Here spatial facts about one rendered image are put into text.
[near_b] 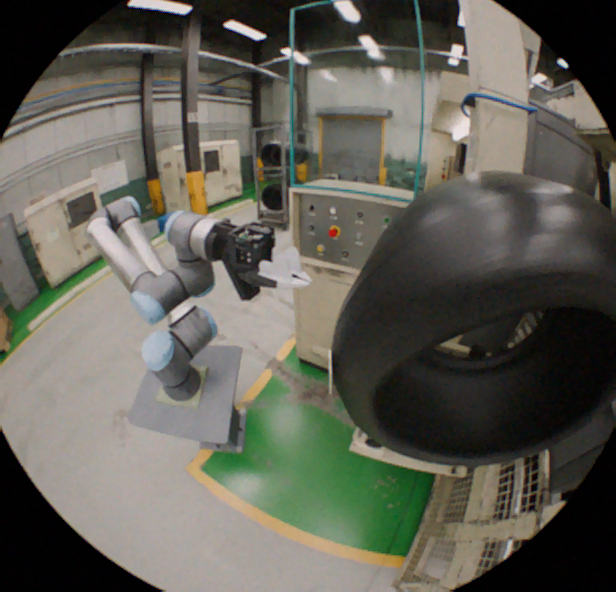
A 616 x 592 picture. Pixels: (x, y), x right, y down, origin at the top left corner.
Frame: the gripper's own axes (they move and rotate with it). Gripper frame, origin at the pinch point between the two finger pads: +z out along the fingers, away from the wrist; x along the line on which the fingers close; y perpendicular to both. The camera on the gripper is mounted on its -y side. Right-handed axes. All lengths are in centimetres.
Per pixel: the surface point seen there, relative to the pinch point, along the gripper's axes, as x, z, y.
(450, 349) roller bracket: 25, 42, -23
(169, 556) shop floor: -114, -12, -125
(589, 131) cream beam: 19, 49, 49
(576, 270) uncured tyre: -12.1, 27.9, 21.6
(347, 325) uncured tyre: -9.4, 10.3, 4.5
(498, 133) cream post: 27, 29, 37
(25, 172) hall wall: -96, -766, 75
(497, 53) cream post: 27, 27, 59
